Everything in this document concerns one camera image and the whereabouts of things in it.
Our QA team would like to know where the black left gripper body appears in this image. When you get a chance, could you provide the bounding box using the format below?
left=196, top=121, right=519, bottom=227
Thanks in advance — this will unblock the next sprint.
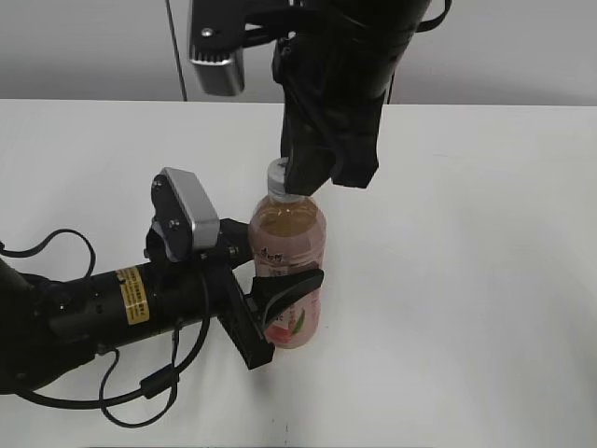
left=145, top=171, right=274, bottom=370

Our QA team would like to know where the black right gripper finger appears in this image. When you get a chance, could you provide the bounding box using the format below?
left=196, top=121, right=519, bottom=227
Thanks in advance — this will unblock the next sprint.
left=331, top=134, right=379, bottom=189
left=282, top=143, right=336, bottom=195

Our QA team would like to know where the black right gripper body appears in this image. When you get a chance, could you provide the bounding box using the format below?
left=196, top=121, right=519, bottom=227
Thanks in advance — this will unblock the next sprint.
left=272, top=32, right=385, bottom=154

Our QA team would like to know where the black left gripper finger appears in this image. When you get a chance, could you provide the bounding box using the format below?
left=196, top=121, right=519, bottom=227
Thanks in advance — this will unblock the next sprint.
left=250, top=269, right=324, bottom=329
left=217, top=218, right=253, bottom=269

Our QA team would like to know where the white bottle cap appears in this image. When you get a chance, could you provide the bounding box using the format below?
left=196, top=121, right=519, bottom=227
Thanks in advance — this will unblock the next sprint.
left=267, top=157, right=288, bottom=196

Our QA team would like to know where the peach oolong tea bottle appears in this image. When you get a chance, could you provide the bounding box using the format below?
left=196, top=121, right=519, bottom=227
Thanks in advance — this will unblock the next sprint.
left=249, top=193, right=326, bottom=349

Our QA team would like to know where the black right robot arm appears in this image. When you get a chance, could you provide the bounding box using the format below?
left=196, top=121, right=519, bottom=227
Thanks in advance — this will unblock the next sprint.
left=272, top=1, right=452, bottom=196

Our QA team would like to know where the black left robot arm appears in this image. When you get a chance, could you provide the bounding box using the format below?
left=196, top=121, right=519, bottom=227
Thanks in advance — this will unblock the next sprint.
left=1, top=167, right=324, bottom=409

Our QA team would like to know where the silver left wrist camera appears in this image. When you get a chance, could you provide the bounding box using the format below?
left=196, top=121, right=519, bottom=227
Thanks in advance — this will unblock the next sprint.
left=152, top=167, right=220, bottom=260

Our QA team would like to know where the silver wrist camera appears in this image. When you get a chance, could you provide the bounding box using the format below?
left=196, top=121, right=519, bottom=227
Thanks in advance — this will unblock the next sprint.
left=187, top=0, right=302, bottom=98
left=152, top=167, right=220, bottom=260

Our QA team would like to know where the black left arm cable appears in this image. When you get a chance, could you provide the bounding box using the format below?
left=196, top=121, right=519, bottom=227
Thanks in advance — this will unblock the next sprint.
left=0, top=228, right=211, bottom=414

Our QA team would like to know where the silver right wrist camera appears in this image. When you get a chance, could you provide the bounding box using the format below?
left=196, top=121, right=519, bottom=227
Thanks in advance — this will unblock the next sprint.
left=187, top=0, right=302, bottom=98

